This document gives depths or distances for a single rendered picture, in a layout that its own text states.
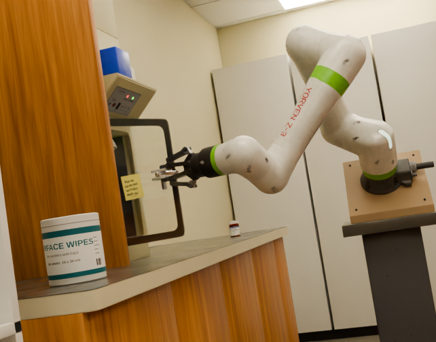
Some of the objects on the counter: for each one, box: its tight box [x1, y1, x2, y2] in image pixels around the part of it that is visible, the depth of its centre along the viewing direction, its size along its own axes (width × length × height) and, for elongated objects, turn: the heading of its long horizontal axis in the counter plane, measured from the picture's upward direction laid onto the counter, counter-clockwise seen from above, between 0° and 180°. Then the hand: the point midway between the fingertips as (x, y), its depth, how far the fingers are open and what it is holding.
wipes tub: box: [40, 212, 107, 287], centre depth 147 cm, size 13×13×15 cm
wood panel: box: [0, 0, 130, 282], centre depth 196 cm, size 49×3×140 cm
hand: (161, 174), depth 207 cm, fingers closed, pressing on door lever
